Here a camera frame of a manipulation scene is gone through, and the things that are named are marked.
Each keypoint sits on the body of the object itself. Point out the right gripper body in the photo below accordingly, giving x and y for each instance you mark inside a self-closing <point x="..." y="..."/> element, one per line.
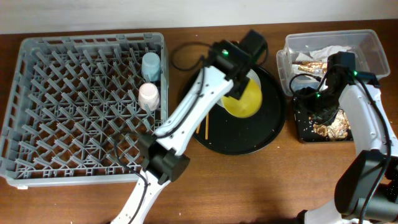
<point x="322" y="106"/>

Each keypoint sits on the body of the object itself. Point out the grey round plate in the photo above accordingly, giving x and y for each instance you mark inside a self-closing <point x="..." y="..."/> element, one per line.
<point x="253" y="76"/>

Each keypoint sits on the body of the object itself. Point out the yellow bowl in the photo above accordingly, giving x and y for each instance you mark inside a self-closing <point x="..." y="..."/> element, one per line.
<point x="249" y="103"/>

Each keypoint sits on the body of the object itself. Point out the brown food scraps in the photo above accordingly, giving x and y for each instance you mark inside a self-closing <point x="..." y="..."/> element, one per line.
<point x="337" y="130"/>

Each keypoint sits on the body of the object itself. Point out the gold foil wrapper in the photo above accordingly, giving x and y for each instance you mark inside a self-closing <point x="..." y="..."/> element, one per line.
<point x="317" y="68"/>

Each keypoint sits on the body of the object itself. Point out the white napkin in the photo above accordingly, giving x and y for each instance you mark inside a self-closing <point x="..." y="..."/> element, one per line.
<point x="319" y="56"/>

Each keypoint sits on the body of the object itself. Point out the light blue cup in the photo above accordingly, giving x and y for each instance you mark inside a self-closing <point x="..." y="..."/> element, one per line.
<point x="151" y="67"/>

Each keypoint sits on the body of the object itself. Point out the pink cup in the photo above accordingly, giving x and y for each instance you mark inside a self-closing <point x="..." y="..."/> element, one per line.
<point x="149" y="95"/>

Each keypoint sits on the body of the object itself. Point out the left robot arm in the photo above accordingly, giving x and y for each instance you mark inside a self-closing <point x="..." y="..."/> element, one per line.
<point x="224" y="74"/>

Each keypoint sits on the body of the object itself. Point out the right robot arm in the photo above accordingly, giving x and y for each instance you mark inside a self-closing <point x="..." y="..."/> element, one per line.
<point x="367" y="191"/>

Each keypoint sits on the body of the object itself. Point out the grey dishwasher rack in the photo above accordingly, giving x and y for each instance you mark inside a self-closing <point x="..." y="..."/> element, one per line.
<point x="69" y="97"/>

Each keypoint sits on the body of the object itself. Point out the black rectangular tray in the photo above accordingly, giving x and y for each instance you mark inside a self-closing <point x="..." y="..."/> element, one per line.
<point x="304" y="126"/>

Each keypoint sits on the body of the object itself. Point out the round black tray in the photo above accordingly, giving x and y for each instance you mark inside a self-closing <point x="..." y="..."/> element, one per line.
<point x="235" y="136"/>

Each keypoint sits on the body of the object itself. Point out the clear plastic bin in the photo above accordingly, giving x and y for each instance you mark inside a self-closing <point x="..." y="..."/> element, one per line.
<point x="365" y="44"/>

